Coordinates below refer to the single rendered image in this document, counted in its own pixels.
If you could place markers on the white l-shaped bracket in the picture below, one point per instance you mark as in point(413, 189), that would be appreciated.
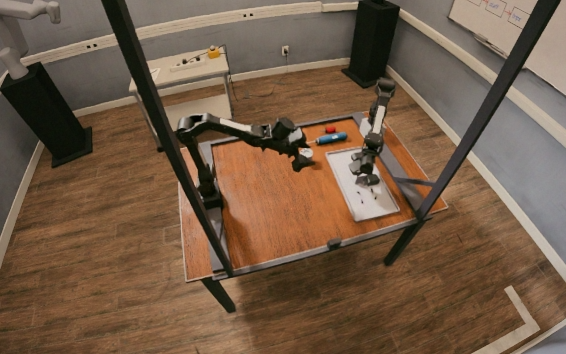
point(357, 179)

